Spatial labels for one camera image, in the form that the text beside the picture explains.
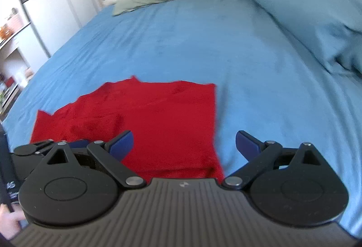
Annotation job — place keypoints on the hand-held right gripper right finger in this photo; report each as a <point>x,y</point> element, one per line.
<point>246,145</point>

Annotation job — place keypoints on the red knitted garment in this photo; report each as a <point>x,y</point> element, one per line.
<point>158,125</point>

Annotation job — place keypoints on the person's left hand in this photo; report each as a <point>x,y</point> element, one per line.
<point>9,217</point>

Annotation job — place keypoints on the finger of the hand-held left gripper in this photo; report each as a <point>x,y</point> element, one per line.
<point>34,147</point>

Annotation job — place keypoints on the white shelf unit with clutter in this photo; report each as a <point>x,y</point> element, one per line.
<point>11,46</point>

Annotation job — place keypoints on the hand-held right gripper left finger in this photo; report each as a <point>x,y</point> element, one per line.
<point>122,146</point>

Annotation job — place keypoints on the blue duvet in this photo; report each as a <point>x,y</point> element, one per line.
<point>302,7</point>

